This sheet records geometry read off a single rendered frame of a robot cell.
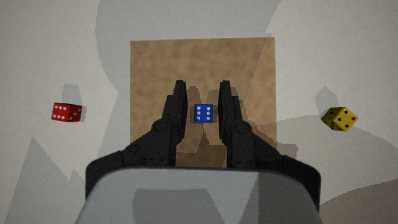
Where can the yellow die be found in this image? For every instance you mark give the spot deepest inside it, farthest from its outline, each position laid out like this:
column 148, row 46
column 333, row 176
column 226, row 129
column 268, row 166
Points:
column 339, row 118

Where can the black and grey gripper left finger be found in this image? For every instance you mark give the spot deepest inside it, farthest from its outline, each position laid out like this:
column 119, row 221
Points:
column 155, row 148

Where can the brown square mat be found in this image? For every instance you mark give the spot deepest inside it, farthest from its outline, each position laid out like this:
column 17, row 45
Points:
column 249, row 65

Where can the red die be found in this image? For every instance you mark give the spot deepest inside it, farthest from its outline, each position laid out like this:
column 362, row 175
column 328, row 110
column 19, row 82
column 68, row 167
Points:
column 66, row 112

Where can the blue die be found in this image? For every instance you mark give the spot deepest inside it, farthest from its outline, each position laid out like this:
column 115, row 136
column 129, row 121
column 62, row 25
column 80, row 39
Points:
column 203, row 113

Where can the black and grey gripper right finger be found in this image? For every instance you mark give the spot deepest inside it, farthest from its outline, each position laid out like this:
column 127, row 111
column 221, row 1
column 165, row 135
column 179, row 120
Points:
column 243, row 146

